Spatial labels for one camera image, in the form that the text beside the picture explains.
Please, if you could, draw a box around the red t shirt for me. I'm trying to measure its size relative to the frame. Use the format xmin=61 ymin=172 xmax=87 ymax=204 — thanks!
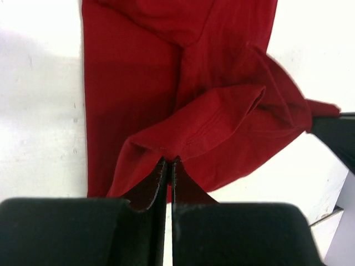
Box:
xmin=82 ymin=1 xmax=340 ymax=197

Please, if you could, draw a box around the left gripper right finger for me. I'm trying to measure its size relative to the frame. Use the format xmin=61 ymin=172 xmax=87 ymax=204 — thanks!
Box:
xmin=171 ymin=158 xmax=322 ymax=265

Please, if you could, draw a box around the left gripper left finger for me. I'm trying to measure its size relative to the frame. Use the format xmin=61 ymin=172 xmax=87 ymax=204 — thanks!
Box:
xmin=1 ymin=160 xmax=168 ymax=265

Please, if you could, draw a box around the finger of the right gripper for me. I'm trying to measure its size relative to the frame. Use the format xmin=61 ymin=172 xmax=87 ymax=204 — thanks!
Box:
xmin=311 ymin=112 xmax=355 ymax=174

